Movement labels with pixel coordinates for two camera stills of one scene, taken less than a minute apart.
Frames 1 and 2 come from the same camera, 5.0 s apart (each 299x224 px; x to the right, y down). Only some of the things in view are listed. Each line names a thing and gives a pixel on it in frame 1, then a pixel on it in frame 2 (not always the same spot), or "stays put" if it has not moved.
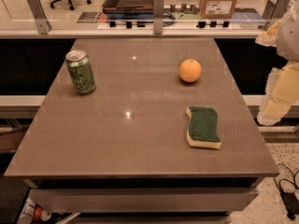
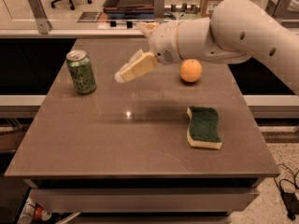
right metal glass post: (276, 5) stays put
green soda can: (80, 71) stays put
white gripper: (289, 36) to (163, 44)
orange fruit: (190, 70) stays put
